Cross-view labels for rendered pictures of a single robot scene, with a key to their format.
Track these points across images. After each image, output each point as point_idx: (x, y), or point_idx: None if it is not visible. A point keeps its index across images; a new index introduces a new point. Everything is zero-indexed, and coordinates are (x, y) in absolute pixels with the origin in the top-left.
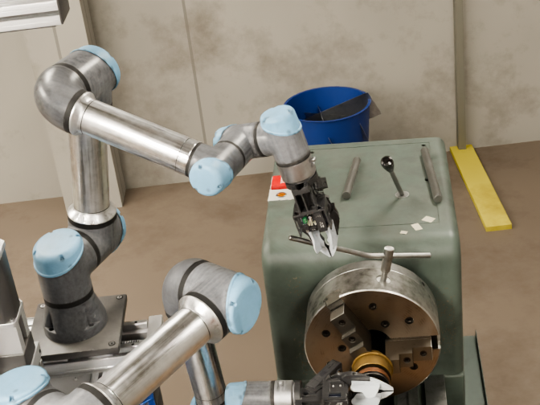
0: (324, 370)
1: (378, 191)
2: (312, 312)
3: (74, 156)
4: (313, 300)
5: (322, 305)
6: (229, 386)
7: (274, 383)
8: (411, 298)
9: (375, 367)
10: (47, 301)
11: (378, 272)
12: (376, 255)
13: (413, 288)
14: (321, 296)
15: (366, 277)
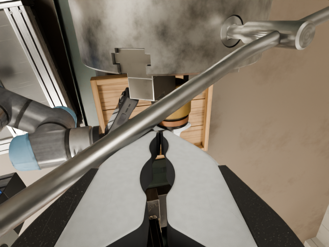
0: (121, 115)
1: None
2: (89, 52)
3: None
4: (83, 14)
5: (112, 71)
6: (14, 164)
7: (66, 134)
8: (257, 58)
9: (180, 121)
10: None
11: (228, 2)
12: (263, 51)
13: None
14: (104, 33)
15: (201, 28)
